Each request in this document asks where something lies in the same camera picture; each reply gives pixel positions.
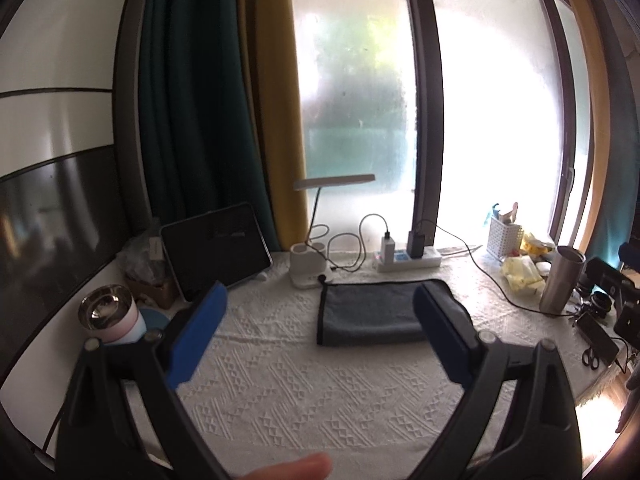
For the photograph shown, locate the purple grey microfiber towel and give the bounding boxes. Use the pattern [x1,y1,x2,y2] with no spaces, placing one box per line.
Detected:
[316,278,454,347]

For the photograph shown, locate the white power strip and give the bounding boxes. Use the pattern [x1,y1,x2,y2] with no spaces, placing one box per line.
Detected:
[375,246,442,273]

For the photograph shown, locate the black charger plug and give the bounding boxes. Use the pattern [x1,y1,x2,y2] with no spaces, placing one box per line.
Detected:
[407,230,425,259]

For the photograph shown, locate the dark teal curtain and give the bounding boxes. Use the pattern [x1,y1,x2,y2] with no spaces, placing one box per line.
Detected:
[138,0,280,250]

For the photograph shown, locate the stainless steel tumbler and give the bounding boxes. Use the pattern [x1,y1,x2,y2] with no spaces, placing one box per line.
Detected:
[539,246,586,315]

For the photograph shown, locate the person's hand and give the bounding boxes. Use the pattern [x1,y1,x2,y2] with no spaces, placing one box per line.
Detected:
[241,453,333,480]

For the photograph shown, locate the black round headphones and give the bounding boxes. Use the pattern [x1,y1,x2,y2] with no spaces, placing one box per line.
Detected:
[575,272,613,320]

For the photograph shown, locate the black tablet on stand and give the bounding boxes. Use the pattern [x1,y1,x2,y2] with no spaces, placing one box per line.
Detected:
[160,203,272,302]

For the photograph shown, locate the blue round coaster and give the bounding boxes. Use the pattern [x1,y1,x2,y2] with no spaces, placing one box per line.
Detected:
[139,307,170,330]

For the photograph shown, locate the white perforated basket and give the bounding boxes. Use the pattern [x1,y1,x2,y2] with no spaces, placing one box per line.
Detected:
[487,218,524,260]

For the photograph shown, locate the yellow curtain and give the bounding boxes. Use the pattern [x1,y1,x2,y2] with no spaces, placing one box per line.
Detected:
[236,0,308,250]

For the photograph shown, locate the white desk lamp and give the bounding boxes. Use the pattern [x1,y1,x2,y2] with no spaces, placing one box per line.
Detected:
[288,174,375,289]

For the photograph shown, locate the black smartphone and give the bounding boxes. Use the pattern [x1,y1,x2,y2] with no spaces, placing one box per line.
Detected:
[575,313,618,366]

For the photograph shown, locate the long black charging cable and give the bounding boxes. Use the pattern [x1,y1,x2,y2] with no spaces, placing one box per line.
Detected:
[414,218,574,319]

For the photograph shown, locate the black scissors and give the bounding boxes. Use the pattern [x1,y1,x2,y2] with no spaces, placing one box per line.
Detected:
[582,346,600,370]

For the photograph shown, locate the white textured tablecloth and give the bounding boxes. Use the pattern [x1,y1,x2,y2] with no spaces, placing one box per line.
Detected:
[114,249,622,476]

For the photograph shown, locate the yellow tissue pack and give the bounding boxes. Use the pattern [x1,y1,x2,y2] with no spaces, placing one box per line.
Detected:
[500,256,546,296]

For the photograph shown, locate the pink blue gradient cup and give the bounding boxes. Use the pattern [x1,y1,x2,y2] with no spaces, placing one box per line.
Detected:
[77,284,143,344]

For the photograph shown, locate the white charger plug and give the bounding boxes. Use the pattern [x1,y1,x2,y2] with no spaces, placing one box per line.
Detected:
[380,231,395,264]

